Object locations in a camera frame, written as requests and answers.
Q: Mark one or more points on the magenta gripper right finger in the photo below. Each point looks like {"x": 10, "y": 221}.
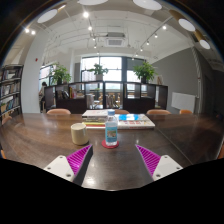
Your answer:
{"x": 158, "y": 166}

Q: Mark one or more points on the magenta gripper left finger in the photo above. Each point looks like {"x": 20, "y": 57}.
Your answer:
{"x": 73, "y": 167}

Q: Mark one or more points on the clear plastic water bottle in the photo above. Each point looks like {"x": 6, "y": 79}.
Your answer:
{"x": 111, "y": 127}

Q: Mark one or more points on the cream ceramic cup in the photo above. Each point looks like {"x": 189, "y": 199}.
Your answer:
{"x": 79, "y": 134}

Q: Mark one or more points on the red round coaster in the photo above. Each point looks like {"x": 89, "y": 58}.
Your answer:
{"x": 103, "y": 143}

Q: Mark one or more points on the large white blue book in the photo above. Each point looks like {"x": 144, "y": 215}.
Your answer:
{"x": 134, "y": 121}

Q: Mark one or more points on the stack of books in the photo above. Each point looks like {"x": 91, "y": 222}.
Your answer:
{"x": 95, "y": 118}

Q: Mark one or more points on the orange chair back centre-right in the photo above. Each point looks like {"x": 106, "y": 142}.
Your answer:
{"x": 158, "y": 112}

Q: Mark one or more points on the orange chair back far-left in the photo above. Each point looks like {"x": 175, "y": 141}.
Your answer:
{"x": 59, "y": 111}

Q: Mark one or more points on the orange chair back far-right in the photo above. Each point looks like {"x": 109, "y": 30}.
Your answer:
{"x": 184, "y": 111}

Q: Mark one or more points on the orange chair right edge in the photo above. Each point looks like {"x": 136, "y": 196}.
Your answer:
{"x": 221, "y": 153}

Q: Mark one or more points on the orange chair back centre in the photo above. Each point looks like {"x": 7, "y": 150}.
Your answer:
{"x": 117, "y": 111}

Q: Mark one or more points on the dark wooden shelf divider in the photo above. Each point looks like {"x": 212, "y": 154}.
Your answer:
{"x": 133, "y": 97}

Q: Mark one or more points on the right potted green plant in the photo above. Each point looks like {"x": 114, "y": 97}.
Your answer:
{"x": 145, "y": 72}

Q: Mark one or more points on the potted green plant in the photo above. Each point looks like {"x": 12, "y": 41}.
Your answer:
{"x": 99, "y": 71}
{"x": 145, "y": 72}
{"x": 59, "y": 74}

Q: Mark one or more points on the left potted green plant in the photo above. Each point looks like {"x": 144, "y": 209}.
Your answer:
{"x": 59, "y": 74}

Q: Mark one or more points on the middle potted green plant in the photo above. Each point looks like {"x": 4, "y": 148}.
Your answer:
{"x": 99, "y": 71}

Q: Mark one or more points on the tall bookshelf at left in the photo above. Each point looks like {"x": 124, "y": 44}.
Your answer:
{"x": 10, "y": 90}

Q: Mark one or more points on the round pendant lamp far-right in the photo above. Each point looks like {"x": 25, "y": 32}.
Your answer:
{"x": 202, "y": 40}

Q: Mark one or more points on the ceiling air conditioner unit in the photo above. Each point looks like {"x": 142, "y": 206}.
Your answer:
{"x": 115, "y": 39}

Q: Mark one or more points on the round pendant lamp right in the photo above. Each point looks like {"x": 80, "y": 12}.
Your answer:
{"x": 183, "y": 22}

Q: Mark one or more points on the round pendant lamp far-left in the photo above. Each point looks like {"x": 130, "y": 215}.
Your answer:
{"x": 50, "y": 14}

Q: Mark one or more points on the round pendant lamp centre-right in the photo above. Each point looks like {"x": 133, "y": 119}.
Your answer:
{"x": 148, "y": 4}

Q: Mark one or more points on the round pendant lamp centre-left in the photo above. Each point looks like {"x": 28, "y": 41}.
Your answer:
{"x": 91, "y": 2}

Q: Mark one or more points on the white board on wall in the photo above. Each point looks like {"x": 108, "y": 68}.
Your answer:
{"x": 183, "y": 101}

